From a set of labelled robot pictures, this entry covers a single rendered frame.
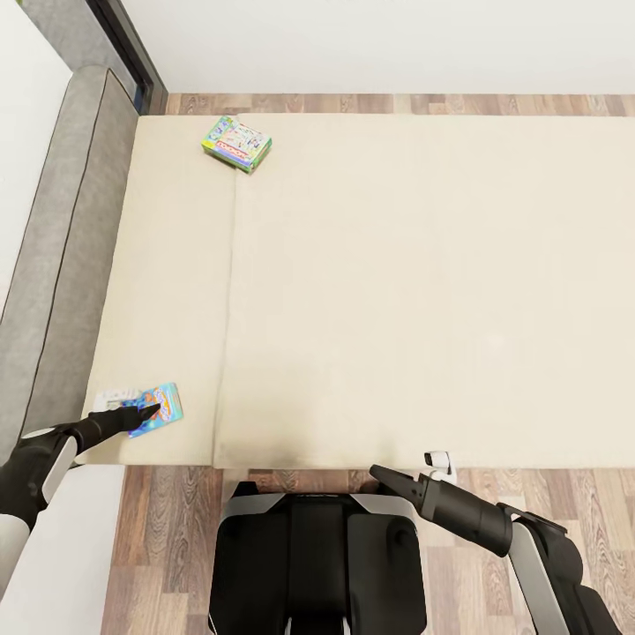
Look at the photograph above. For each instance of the board game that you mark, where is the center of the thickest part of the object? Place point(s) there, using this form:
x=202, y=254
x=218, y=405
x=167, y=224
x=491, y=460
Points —
x=237, y=143
x=169, y=412

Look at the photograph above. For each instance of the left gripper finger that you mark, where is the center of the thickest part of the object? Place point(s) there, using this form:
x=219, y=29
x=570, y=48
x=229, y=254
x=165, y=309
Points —
x=147, y=412

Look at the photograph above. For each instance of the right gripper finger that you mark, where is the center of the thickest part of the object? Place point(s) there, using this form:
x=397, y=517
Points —
x=405, y=486

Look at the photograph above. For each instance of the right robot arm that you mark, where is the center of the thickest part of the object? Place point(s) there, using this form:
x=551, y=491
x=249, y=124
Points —
x=547, y=564

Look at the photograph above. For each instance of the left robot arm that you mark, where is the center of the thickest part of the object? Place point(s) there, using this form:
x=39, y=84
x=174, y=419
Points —
x=39, y=463

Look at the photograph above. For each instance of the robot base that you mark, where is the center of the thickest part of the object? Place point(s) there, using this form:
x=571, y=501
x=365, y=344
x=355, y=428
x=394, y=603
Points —
x=317, y=557

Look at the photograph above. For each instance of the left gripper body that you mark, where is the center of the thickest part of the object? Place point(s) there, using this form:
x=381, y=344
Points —
x=114, y=421

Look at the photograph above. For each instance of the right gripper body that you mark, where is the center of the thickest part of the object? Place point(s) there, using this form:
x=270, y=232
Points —
x=450, y=507

